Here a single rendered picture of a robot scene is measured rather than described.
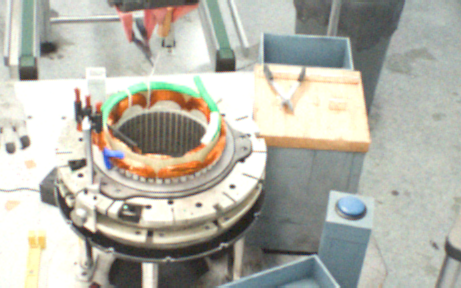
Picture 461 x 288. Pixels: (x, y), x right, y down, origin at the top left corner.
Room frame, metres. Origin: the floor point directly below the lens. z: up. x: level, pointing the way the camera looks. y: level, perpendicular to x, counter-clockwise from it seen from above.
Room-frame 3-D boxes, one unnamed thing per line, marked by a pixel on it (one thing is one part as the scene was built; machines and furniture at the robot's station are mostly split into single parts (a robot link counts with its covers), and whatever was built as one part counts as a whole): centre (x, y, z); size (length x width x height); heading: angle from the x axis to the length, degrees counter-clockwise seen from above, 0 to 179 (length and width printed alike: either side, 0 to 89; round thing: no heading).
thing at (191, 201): (1.00, 0.10, 1.09); 0.32 x 0.32 x 0.01
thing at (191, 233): (0.86, 0.05, 1.06); 0.09 x 0.04 x 0.01; 98
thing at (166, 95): (1.07, 0.11, 1.12); 0.06 x 0.02 x 0.04; 98
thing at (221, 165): (1.00, 0.10, 1.05); 0.22 x 0.22 x 0.12
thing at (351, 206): (0.96, -0.19, 1.04); 0.04 x 0.04 x 0.01
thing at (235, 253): (1.00, -0.02, 0.91); 0.02 x 0.02 x 0.21
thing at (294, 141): (1.18, -0.13, 1.05); 0.20 x 0.19 x 0.02; 2
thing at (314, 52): (1.34, -0.13, 0.92); 0.17 x 0.11 x 0.28; 92
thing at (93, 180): (0.89, 0.19, 1.15); 0.03 x 0.02 x 0.12; 0
